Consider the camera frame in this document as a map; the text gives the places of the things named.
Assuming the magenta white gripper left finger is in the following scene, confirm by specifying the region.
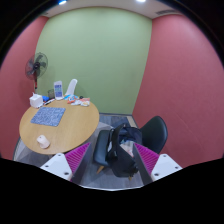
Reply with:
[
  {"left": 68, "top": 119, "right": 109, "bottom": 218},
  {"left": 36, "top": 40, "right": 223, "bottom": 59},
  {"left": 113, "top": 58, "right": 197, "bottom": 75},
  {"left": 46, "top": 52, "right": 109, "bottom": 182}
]
[{"left": 41, "top": 143, "right": 91, "bottom": 181}]

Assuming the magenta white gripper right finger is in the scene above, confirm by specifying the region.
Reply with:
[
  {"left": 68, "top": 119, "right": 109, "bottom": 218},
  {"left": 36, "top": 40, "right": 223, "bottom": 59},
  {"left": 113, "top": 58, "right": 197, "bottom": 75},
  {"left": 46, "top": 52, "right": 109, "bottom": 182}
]
[{"left": 133, "top": 143, "right": 182, "bottom": 185}]

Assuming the grey speckled mouse pad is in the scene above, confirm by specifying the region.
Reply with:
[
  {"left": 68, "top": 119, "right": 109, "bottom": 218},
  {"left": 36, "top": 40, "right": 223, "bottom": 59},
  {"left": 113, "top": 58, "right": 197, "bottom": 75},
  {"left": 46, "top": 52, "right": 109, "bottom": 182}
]
[{"left": 31, "top": 107, "right": 66, "bottom": 127}]

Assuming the black chair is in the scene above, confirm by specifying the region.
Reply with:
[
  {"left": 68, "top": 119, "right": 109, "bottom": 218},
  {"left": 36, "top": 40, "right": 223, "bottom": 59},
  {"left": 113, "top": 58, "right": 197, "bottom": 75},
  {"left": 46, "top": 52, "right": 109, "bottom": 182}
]
[{"left": 93, "top": 116, "right": 168, "bottom": 172}]

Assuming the black bag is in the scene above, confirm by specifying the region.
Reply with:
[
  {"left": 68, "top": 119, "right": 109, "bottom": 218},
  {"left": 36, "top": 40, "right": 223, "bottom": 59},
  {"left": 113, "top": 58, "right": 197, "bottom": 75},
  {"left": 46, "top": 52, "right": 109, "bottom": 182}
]
[{"left": 106, "top": 123, "right": 142, "bottom": 177}]

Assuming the round wooden table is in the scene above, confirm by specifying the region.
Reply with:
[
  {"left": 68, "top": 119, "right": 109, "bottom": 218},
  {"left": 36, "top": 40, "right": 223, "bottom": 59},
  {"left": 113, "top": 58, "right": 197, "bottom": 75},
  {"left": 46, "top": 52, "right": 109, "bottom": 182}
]
[{"left": 19, "top": 100, "right": 99, "bottom": 155}]

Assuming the colourful items pile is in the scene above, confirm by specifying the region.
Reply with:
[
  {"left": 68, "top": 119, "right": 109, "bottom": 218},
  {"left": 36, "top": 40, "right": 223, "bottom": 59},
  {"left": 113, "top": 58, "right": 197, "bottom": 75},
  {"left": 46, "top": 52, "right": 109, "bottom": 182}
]
[{"left": 64, "top": 95, "right": 90, "bottom": 106}]

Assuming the white tissue box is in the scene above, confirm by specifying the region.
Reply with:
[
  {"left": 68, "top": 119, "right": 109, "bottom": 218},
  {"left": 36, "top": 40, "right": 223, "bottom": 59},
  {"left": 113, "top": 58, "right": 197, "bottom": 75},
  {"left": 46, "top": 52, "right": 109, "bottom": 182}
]
[{"left": 29, "top": 94, "right": 43, "bottom": 108}]

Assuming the black mesh pen holder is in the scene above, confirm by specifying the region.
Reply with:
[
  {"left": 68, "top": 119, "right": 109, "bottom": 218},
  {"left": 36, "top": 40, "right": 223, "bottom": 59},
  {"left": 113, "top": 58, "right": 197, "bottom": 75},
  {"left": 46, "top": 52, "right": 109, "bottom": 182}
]
[{"left": 47, "top": 89, "right": 55, "bottom": 99}]

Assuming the white blue standing card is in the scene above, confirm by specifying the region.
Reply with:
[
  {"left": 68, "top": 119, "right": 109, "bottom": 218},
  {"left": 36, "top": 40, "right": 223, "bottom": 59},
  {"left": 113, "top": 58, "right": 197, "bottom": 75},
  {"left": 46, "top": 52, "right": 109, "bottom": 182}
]
[{"left": 54, "top": 81, "right": 63, "bottom": 100}]

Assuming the black standing fan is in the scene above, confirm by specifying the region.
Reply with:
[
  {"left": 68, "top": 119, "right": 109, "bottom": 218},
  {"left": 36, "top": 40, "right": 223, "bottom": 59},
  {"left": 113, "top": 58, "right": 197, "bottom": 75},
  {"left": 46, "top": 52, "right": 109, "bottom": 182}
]
[{"left": 25, "top": 52, "right": 48, "bottom": 91}]

